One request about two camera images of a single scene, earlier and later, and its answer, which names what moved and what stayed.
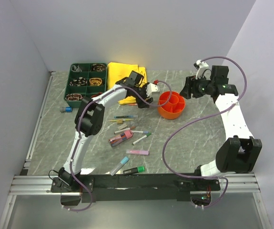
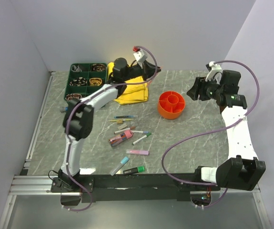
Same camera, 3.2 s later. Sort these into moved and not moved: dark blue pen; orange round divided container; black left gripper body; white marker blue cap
Moved: black left gripper body
Not moved: white marker blue cap; orange round divided container; dark blue pen
